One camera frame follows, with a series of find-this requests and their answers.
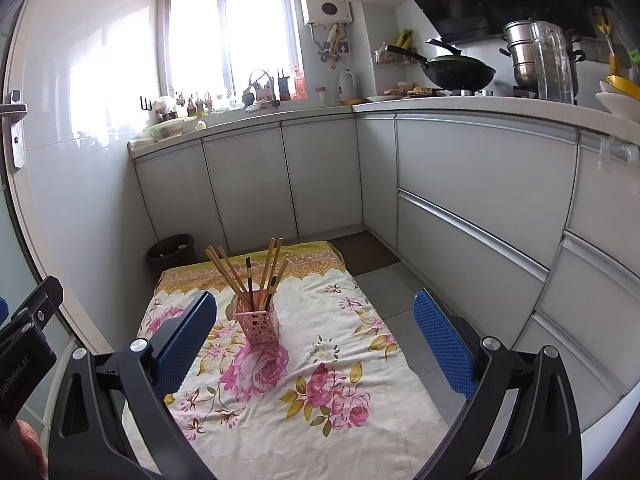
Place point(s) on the clear plastic cabinet hook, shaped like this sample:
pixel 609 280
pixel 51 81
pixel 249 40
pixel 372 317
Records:
pixel 617 152

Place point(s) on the bundle of wooden chopsticks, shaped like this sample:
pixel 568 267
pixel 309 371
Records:
pixel 227 272

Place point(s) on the pink perforated utensil holder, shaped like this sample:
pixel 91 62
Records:
pixel 257 325

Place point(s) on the red packet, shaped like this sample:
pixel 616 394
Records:
pixel 299 85

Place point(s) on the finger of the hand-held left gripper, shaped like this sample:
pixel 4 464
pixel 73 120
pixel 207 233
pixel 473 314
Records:
pixel 3 309

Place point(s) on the black chopstick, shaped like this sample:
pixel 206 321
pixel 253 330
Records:
pixel 248 280
pixel 271 292

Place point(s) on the yellow bowl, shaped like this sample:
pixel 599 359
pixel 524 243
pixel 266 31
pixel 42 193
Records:
pixel 625 82

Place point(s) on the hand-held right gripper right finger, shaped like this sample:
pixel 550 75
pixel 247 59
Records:
pixel 445 345

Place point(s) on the clear glass jug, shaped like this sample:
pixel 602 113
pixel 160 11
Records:
pixel 552 65

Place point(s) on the dark knife block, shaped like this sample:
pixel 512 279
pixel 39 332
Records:
pixel 284 89

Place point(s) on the pale green bowl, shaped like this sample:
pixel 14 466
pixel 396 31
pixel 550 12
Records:
pixel 170 130

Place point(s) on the wall spice shelf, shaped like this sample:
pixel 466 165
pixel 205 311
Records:
pixel 395 56

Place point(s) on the floral printed blanket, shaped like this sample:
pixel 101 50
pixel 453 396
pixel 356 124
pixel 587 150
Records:
pixel 320 320

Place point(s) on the small clear jar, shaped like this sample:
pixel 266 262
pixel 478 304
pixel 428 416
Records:
pixel 321 98

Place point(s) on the kitchen window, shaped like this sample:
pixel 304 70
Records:
pixel 230 40

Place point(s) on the wall socket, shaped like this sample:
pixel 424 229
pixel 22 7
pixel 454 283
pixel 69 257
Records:
pixel 595 51

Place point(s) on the steel steamer pot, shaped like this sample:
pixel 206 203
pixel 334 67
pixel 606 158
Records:
pixel 517 50

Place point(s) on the black trash bin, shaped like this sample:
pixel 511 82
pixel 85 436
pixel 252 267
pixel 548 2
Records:
pixel 170 255

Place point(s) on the white electric kettle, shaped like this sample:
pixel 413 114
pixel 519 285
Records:
pixel 347 87

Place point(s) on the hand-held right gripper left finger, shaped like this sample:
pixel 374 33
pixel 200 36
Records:
pixel 185 340

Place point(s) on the small black rack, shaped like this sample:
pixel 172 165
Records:
pixel 146 104

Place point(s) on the white bowl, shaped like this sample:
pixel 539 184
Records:
pixel 620 105

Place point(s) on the black wok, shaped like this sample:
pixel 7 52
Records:
pixel 460 72

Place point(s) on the dark floor mat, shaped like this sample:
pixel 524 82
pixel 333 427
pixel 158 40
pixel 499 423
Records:
pixel 367 252

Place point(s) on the person's left hand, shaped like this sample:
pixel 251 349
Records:
pixel 32 455

